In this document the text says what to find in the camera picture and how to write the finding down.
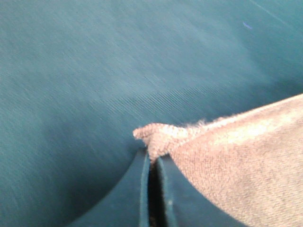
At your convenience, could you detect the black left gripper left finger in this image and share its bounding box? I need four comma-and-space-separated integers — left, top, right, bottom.
69, 148, 150, 227

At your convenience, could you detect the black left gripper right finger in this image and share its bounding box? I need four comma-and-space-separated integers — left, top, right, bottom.
156, 155, 245, 227

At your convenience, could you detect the black fabric table cover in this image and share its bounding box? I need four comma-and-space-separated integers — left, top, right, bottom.
0, 0, 303, 227

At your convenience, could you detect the brown microfibre towel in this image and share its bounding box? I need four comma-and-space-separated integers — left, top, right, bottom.
133, 95, 303, 227

